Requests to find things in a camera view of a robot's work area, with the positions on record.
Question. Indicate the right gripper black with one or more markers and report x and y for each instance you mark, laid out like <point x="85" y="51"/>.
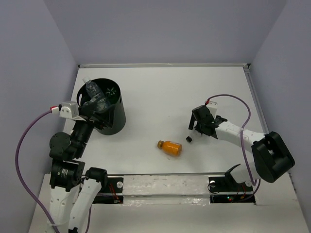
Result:
<point x="193" y="119"/>

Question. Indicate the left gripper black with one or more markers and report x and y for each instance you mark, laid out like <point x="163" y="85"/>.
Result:
<point x="106" y="117"/>

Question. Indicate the clear unlabelled plastic bottle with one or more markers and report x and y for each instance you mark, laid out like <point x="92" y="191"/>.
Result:
<point x="97" y="97"/>

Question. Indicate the green plastic bottle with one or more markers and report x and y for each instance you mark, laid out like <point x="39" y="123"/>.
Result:
<point x="112" y="93"/>

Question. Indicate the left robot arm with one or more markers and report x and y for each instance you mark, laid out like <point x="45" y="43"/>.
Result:
<point x="73" y="189"/>

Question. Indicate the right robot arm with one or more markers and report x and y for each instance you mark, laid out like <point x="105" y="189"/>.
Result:
<point x="271" y="157"/>

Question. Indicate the black cylindrical bin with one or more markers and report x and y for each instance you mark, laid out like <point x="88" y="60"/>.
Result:
<point x="119" y="113"/>

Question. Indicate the orange juice bottle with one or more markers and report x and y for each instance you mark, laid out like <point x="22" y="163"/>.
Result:
<point x="170" y="148"/>

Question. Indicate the white foam strip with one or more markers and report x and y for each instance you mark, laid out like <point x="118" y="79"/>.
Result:
<point x="165" y="189"/>

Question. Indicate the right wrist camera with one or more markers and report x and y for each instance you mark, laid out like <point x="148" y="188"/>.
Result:
<point x="212" y="106"/>

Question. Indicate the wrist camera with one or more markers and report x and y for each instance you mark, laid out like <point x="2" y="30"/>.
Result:
<point x="69" y="110"/>
<point x="212" y="106"/>

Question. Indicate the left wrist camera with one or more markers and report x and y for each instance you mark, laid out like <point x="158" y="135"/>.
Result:
<point x="69" y="110"/>

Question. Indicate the aluminium table rail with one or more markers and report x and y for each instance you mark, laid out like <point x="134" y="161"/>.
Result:
<point x="243" y="65"/>

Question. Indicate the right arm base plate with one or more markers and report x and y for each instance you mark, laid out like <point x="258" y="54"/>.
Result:
<point x="224" y="191"/>

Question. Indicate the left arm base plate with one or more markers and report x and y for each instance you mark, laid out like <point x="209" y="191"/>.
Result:
<point x="112" y="193"/>

